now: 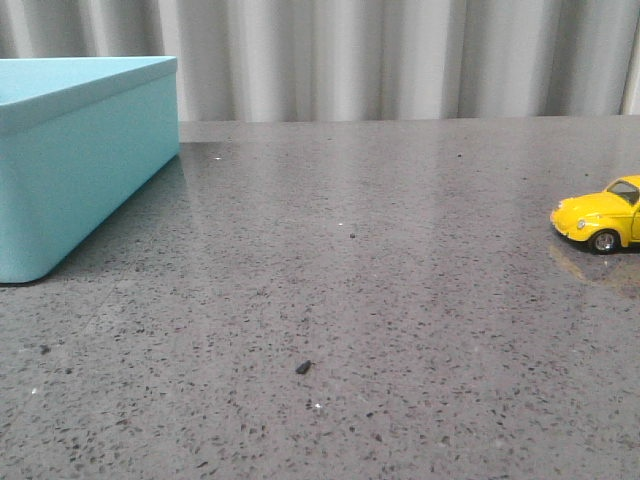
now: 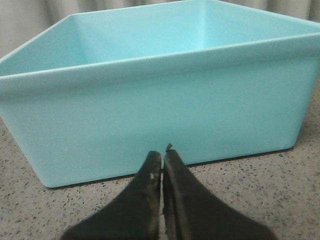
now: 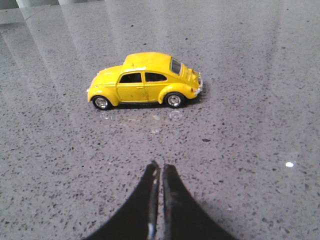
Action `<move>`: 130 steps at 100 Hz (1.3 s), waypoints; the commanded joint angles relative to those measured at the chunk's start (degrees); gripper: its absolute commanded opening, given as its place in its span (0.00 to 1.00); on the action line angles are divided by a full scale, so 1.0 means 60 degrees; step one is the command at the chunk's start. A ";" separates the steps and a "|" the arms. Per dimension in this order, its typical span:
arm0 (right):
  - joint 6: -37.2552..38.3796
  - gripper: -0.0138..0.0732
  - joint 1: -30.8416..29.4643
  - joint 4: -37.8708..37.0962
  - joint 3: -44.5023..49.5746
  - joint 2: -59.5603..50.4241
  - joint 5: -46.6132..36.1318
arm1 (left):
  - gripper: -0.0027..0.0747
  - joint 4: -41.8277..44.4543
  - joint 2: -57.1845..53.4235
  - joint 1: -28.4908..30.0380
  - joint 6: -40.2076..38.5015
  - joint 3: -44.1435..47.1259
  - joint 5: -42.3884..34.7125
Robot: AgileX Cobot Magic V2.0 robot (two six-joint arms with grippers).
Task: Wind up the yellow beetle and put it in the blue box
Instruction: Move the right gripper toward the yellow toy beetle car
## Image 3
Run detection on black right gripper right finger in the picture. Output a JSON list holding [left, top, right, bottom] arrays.
[[163, 164, 235, 240]]

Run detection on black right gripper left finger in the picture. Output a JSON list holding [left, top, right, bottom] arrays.
[[87, 161, 160, 240]]

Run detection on yellow toy beetle car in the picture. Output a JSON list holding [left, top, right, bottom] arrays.
[[86, 52, 203, 110]]

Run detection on grey pleated curtain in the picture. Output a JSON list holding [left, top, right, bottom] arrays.
[[16, 0, 99, 8]]

